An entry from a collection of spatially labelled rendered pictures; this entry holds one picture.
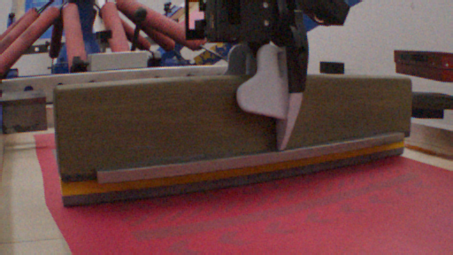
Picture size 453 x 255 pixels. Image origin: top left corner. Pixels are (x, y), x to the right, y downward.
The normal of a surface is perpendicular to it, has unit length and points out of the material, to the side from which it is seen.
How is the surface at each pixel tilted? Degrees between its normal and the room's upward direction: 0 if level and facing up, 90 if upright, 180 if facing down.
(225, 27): 90
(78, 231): 0
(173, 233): 0
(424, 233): 0
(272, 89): 83
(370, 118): 90
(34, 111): 90
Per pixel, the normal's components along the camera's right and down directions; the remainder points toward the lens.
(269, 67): 0.46, 0.04
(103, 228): 0.00, -0.99
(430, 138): -0.88, 0.08
